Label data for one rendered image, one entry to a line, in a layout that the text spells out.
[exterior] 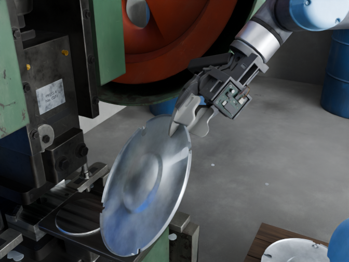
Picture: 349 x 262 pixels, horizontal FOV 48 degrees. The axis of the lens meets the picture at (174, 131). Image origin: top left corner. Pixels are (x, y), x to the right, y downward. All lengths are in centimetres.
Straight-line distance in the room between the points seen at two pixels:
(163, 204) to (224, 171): 180
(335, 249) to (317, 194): 190
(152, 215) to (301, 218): 156
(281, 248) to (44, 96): 99
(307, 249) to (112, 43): 99
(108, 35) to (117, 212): 37
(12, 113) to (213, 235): 149
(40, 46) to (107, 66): 16
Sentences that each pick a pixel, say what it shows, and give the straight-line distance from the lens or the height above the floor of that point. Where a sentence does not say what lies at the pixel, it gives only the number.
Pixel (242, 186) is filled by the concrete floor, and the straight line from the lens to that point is 236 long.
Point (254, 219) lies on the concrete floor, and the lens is 214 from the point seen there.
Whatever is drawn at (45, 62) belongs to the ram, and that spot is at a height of 113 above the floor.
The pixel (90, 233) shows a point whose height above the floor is 78.
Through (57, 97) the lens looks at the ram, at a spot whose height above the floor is 106.
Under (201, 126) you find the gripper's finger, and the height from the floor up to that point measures 103.
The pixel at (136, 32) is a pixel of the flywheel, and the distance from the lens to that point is 108.
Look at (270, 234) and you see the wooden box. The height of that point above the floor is 35.
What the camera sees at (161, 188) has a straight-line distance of 71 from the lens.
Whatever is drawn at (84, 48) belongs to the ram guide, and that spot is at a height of 115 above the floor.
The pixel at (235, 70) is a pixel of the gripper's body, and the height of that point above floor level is 113.
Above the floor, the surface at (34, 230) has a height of 77.
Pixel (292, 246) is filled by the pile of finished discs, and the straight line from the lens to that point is 148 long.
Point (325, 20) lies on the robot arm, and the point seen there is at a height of 124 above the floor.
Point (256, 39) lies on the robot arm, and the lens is 71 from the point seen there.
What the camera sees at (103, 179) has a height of 73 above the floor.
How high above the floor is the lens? 136
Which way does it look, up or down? 28 degrees down
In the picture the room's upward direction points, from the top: straight up
